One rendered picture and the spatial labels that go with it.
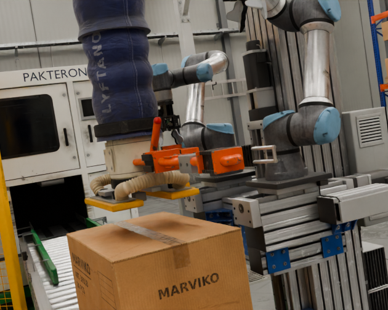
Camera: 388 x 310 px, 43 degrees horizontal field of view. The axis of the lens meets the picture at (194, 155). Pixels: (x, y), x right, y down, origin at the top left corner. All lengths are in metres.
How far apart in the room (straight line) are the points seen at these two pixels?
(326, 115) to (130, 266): 0.77
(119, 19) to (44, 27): 9.64
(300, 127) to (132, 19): 0.64
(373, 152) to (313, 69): 0.56
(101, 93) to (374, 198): 0.97
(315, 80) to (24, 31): 9.77
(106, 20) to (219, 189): 0.91
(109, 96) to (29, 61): 9.48
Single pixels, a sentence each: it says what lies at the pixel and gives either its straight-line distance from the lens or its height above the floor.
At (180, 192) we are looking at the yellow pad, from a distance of 1.52.
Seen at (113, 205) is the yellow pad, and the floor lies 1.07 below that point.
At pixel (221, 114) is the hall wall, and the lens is 11.96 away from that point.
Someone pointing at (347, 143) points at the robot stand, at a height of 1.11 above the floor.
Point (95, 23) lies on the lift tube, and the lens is 1.58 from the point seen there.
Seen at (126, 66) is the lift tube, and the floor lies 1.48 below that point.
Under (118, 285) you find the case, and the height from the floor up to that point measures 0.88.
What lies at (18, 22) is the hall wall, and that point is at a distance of 11.18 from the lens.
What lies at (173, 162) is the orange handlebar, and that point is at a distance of 1.25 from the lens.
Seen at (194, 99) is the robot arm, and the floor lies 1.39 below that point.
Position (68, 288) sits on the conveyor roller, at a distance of 2.70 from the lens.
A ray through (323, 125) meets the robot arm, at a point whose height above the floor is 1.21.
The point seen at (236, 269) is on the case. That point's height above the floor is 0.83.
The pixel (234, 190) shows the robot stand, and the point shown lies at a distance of 2.14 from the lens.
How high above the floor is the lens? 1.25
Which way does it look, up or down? 3 degrees down
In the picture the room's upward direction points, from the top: 9 degrees counter-clockwise
